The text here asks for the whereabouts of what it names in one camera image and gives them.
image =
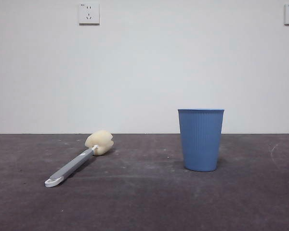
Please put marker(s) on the blue ribbed plastic cup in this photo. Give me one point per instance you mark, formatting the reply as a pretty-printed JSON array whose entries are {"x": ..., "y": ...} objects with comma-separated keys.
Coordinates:
[{"x": 201, "y": 142}]

